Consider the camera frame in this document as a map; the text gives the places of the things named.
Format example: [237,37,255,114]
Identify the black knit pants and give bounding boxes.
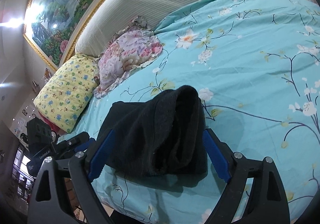
[98,86,208,177]

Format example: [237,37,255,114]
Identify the red cloth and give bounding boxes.
[39,113,66,135]

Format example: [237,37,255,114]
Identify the yellow cartoon print pillow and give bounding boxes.
[34,54,98,133]

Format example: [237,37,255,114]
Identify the pink floral pillow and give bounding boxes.
[93,16,163,99]

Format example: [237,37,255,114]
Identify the gold framed landscape painting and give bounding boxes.
[23,0,103,70]

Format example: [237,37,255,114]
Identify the turquoise floral bed cover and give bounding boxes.
[73,0,319,222]

